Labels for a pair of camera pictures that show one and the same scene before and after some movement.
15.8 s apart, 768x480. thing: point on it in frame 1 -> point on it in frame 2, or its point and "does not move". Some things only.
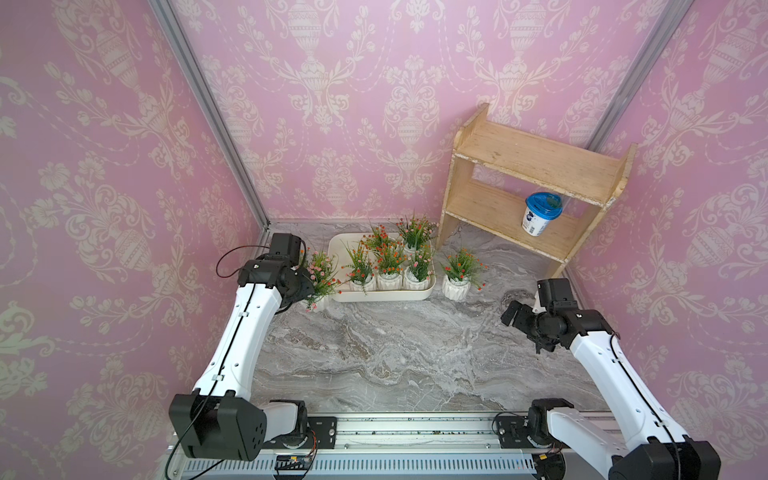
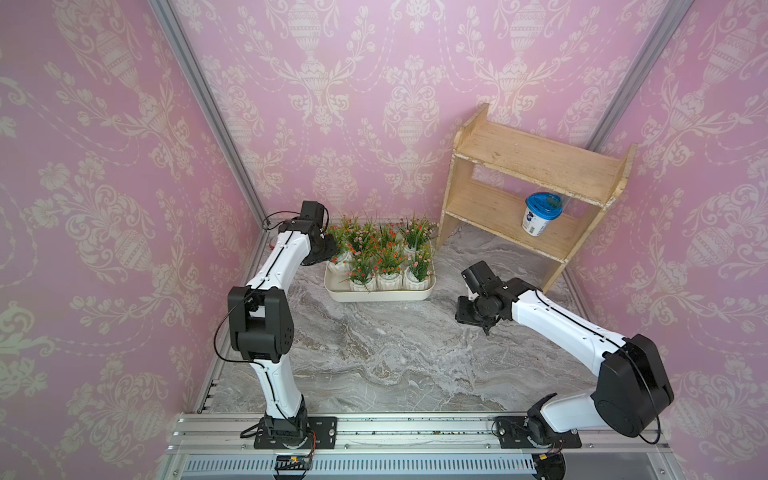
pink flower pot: x=417 y=276 does not move
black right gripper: x=521 y=322 -> x=462 y=316
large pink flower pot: x=321 y=276 -> x=362 y=239
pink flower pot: x=414 y=232 does not move
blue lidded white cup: x=540 y=209 does not move
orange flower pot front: x=390 y=267 does not move
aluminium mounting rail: x=404 y=446 does not move
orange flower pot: x=461 y=271 -> x=345 y=232
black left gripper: x=307 y=288 -> x=331 y=249
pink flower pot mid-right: x=362 y=269 does not move
